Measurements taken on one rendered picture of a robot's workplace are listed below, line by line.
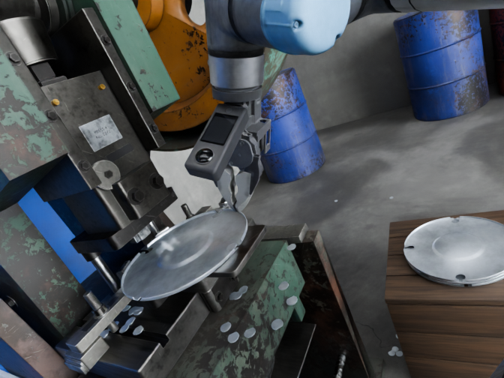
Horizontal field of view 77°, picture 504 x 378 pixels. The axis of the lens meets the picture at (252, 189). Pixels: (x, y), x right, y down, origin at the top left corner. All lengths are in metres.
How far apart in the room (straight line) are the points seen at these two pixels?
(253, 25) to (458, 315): 0.88
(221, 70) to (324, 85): 3.50
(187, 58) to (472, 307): 0.98
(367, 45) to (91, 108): 3.31
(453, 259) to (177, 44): 0.97
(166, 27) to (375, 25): 2.96
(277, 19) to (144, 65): 0.45
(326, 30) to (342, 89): 3.55
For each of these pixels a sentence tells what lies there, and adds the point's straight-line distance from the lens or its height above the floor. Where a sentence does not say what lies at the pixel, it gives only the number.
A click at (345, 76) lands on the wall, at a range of 3.84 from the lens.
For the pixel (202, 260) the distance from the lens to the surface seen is 0.62.
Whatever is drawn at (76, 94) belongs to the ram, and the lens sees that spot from 0.68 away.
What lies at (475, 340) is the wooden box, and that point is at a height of 0.21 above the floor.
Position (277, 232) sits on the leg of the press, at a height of 0.64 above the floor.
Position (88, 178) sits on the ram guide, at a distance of 0.60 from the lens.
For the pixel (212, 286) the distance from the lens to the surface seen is 0.69.
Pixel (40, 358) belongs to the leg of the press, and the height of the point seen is 0.68.
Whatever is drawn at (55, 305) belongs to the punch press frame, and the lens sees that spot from 0.89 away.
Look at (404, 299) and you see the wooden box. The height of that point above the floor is 0.35.
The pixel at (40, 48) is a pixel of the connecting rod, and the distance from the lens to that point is 0.72.
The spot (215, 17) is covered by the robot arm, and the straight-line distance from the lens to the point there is 0.43.
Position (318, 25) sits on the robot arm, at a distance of 0.33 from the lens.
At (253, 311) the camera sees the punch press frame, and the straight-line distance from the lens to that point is 0.70.
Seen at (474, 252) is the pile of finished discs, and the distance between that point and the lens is 1.09.
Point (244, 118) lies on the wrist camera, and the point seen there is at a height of 1.01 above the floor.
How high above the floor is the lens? 1.07
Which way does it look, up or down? 20 degrees down
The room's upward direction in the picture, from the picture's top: 25 degrees counter-clockwise
